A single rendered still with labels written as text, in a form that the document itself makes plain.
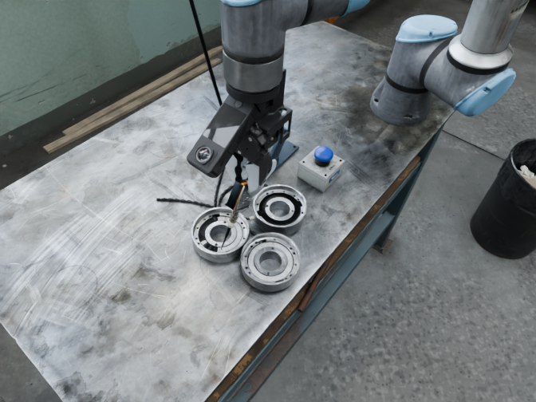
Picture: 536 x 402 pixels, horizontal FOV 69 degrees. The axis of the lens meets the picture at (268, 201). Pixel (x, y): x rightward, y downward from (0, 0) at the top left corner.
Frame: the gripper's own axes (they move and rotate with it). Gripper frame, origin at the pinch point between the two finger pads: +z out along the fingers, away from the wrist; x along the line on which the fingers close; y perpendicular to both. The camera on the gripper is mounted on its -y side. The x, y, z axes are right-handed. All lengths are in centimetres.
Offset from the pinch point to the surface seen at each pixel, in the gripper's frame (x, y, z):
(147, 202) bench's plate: 20.1, -6.3, 13.4
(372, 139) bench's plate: -6.9, 40.6, 13.1
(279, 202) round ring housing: -1.8, 9.0, 10.8
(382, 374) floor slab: -41, 26, 93
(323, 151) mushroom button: -3.2, 21.8, 5.7
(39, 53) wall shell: 157, 40, 53
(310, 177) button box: -2.9, 18.6, 10.9
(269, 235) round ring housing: -5.3, 0.7, 9.8
